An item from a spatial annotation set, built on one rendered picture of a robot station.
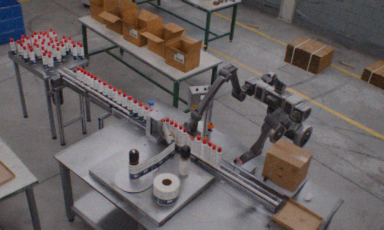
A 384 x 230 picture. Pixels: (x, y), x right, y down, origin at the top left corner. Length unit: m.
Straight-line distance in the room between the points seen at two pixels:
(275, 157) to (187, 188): 0.75
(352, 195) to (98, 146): 2.85
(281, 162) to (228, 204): 0.54
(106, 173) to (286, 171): 1.45
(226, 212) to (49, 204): 1.98
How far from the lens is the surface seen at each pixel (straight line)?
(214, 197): 3.40
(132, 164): 3.29
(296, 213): 3.44
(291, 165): 3.41
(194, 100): 3.43
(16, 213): 4.55
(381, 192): 5.26
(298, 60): 7.33
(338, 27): 8.69
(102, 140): 3.91
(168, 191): 3.14
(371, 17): 8.36
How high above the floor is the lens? 3.26
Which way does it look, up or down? 35 degrees down
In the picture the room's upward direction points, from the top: 5 degrees clockwise
